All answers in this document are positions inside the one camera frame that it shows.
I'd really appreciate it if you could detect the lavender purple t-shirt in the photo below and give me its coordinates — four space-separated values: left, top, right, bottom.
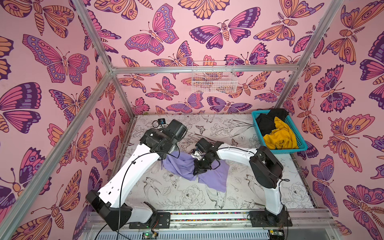
161 150 231 193

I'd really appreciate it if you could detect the teal plastic laundry basket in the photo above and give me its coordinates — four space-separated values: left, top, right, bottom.
252 109 309 154

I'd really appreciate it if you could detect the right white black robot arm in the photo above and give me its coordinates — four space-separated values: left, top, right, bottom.
191 138 284 216

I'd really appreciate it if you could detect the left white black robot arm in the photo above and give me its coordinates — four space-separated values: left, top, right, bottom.
86 120 188 231

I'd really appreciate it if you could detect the black t-shirt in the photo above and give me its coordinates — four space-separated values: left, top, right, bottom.
256 109 289 136

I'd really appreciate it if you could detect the mustard yellow t-shirt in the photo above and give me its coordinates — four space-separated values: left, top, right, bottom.
263 118 299 150

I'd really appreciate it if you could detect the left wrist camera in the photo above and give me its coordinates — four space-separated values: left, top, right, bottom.
152 118 167 128

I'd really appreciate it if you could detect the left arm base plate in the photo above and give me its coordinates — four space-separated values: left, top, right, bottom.
129 212 171 230

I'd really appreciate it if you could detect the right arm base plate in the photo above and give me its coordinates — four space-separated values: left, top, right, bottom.
248 210 293 228

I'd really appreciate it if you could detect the white wire wall basket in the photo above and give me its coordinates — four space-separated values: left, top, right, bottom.
191 61 238 94

